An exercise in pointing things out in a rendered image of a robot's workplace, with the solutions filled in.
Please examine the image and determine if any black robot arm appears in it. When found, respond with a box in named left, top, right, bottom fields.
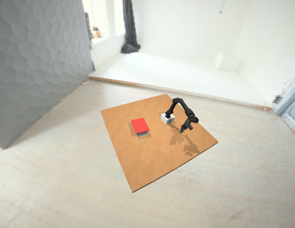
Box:
left=165, top=97, right=199, bottom=130

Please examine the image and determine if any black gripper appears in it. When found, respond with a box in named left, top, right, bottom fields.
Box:
left=180, top=120, right=191, bottom=133

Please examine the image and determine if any red lid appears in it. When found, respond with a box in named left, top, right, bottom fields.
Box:
left=131, top=118, right=149, bottom=134

